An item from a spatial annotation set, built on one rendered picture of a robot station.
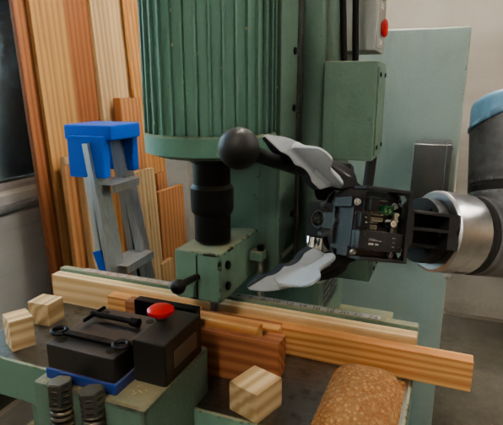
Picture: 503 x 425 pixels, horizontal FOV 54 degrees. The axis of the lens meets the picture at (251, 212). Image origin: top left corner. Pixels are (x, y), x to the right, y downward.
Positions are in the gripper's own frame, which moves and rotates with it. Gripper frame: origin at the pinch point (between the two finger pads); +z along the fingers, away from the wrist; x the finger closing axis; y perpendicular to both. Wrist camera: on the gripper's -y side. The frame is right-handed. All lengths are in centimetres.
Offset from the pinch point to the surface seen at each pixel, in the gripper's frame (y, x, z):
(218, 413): -7.2, 23.2, -1.1
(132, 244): -118, 13, -1
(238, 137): 9.5, -5.6, 5.0
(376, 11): -23.2, -35.1, -26.0
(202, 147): -10.3, -7.0, 3.2
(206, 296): -18.0, 11.7, -1.2
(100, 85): -179, -50, 13
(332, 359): -11.9, 18.3, -17.8
